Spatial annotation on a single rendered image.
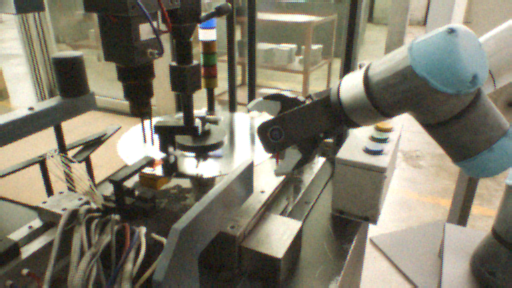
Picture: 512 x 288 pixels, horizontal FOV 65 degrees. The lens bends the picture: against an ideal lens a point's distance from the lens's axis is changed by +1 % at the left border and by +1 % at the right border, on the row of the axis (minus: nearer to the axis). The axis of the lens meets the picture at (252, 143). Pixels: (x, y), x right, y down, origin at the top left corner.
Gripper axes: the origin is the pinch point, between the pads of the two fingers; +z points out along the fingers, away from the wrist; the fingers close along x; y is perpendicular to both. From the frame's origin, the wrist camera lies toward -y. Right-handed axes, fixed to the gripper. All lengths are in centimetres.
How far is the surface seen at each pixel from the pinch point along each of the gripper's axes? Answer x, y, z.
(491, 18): 25, 308, 65
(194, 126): 7.2, -5.4, 9.2
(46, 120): 18.3, -24.8, 23.9
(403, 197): -60, 157, 91
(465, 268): -37.3, 27.7, -9.1
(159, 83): 34, 24, 71
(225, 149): 1.3, 0.8, 11.9
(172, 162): 2.7, -9.9, 13.9
